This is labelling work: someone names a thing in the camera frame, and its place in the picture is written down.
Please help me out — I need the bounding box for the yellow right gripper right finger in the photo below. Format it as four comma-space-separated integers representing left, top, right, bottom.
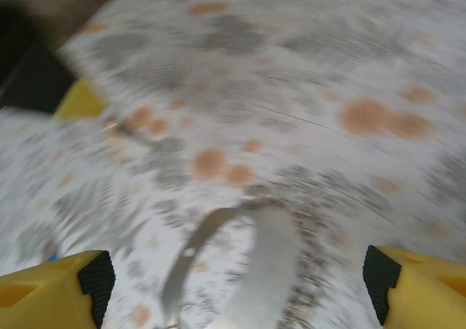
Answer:
363, 245, 466, 329

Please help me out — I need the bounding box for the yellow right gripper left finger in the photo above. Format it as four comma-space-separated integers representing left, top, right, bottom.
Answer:
0, 250, 117, 329

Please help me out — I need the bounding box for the silver keyring with chain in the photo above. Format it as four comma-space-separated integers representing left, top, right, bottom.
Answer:
159, 194, 314, 329

